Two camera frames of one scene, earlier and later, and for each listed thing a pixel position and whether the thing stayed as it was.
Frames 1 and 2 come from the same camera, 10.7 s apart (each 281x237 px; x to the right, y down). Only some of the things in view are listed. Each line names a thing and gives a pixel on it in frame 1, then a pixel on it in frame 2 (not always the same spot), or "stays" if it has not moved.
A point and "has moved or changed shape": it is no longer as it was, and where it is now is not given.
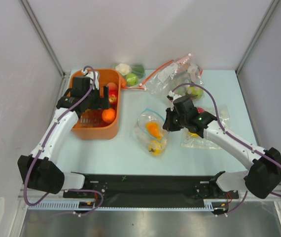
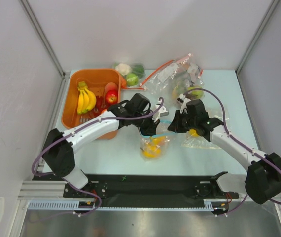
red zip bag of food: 174,73 stays
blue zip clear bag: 151,132 has moved or changed shape
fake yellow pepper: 193,135 stays
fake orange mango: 153,128 has moved or changed shape
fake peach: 112,87 stays
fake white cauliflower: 123,68 stays
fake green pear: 193,90 stays
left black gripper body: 93,99 -> 145,124
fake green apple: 131,79 stays
